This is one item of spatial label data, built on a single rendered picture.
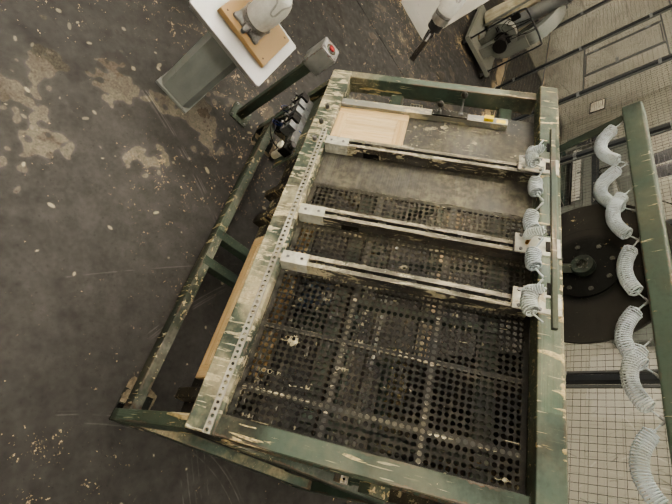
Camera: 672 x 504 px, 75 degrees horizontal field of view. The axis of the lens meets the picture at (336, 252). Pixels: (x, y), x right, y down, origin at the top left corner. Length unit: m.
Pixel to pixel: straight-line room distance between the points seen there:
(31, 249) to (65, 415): 0.80
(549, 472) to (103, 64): 2.93
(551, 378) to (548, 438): 0.21
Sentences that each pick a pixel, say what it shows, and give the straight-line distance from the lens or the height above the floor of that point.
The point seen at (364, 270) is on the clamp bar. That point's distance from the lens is 1.94.
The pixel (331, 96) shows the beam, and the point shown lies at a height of 0.86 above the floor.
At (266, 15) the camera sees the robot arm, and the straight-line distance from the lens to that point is 2.56.
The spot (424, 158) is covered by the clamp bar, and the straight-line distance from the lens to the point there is 2.39.
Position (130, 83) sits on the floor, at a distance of 3.08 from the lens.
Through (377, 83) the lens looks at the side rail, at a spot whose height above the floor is 1.03.
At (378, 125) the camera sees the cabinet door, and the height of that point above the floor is 1.08.
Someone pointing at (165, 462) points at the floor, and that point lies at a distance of 2.74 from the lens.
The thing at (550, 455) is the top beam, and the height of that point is 1.83.
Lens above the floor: 2.43
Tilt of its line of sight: 41 degrees down
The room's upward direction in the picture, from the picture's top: 74 degrees clockwise
